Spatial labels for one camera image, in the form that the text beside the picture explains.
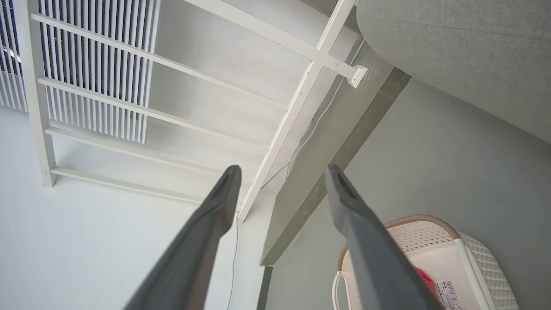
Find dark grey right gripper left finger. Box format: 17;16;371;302
124;165;242;310

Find white barcode sticker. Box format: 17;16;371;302
435;280;464;310

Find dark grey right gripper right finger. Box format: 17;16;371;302
324;164;444;310

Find thin pale cable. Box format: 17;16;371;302
226;39;366;310

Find grey fabric sofa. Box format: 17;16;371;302
356;0;551;145

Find white perforated plastic laundry basket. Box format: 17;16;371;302
331;214;519;310

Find white vertical window blinds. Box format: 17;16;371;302
0;0;162;145

